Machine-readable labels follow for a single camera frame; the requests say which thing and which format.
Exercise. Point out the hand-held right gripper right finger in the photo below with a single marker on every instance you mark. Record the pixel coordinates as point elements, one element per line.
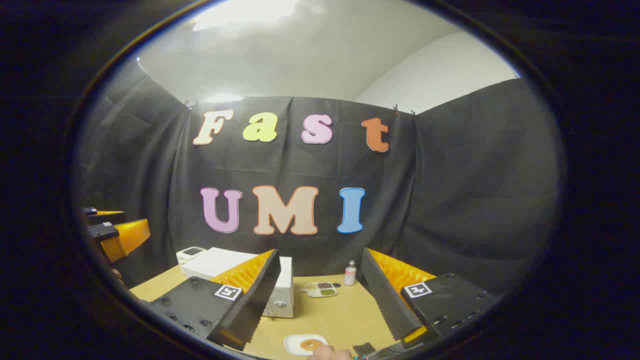
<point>385,300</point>

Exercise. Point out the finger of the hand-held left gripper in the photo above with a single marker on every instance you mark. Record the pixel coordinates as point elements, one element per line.
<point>125,240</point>
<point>102,217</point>

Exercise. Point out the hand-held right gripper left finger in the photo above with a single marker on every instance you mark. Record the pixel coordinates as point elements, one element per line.
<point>255,305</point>

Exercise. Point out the white microwave oven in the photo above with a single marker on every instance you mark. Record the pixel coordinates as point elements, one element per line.
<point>220,262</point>

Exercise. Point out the brown doughnut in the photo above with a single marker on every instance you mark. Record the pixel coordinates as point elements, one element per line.
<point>311,344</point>

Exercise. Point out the small bottle with pink label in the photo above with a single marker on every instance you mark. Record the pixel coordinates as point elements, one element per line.
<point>350,274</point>

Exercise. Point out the white divided sauce dish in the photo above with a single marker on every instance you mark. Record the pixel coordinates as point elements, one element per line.
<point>320,290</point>

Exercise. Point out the white toaster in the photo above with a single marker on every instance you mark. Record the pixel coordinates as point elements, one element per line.
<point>190,254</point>

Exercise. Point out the black backdrop cloth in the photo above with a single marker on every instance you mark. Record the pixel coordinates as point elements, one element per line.
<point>450,200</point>

